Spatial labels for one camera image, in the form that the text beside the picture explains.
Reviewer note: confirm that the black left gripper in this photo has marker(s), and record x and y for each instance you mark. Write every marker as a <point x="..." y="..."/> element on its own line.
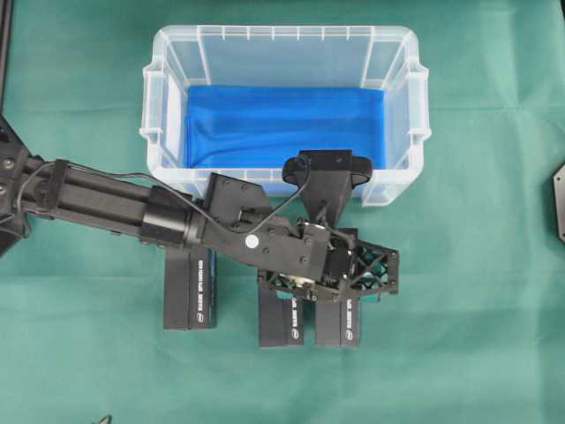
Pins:
<point x="378" y="272"/>

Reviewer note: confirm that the black camera box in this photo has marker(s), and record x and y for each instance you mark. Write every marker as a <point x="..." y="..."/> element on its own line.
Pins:
<point x="337" y="309"/>
<point x="281" y="321"/>
<point x="189" y="298"/>

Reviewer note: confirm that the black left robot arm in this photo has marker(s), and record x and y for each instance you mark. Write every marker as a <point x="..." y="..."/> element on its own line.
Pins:
<point x="312" y="258"/>

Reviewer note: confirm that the green table cloth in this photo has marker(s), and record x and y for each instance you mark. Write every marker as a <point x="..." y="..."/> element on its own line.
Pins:
<point x="476" y="332"/>

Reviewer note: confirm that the blue cloth liner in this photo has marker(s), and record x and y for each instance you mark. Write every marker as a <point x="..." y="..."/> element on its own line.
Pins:
<point x="261" y="127"/>

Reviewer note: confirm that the clear plastic storage bin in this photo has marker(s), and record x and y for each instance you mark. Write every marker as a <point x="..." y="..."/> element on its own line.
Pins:
<point x="383" y="58"/>

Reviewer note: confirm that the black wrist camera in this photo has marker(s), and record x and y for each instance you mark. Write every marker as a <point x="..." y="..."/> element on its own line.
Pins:
<point x="326" y="179"/>

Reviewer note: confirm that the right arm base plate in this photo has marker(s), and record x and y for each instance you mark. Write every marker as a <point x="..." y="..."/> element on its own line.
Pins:
<point x="558" y="182"/>

